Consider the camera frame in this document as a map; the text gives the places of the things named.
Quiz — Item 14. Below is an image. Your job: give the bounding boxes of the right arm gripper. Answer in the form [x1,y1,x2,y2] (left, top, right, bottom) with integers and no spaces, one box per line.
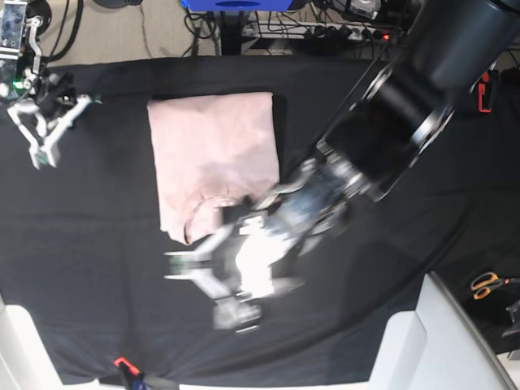
[0,68,76,135]

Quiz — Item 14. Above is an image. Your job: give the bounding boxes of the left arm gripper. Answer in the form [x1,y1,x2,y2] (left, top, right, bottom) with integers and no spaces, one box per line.
[219,158,358,310]

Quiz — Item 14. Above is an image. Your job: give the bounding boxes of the pink T-shirt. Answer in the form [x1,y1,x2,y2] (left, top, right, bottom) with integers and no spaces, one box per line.
[147,92,280,245]

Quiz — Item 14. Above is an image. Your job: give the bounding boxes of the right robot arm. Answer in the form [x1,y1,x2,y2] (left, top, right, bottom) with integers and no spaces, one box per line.
[1,1,79,138]

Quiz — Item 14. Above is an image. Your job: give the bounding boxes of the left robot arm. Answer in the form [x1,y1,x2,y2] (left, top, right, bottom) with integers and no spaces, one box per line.
[230,1,519,304]

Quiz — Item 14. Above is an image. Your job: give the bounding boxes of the black table cloth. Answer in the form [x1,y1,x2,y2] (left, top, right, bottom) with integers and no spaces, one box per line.
[0,56,520,387]

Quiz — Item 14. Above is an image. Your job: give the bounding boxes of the blue plastic box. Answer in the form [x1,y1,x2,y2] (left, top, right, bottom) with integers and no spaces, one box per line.
[180,0,292,12]

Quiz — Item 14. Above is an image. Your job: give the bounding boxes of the white power strip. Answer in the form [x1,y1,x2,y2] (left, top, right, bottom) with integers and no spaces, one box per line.
[242,20,393,43]

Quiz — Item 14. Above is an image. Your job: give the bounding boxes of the orange black clamp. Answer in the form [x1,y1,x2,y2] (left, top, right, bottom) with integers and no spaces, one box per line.
[113,357,141,388]

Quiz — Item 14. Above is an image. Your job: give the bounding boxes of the red black clamp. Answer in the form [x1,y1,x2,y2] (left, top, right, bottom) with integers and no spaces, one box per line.
[477,70,500,114]

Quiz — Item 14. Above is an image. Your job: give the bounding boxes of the orange handled scissors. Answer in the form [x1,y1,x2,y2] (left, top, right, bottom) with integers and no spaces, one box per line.
[470,272,519,301]

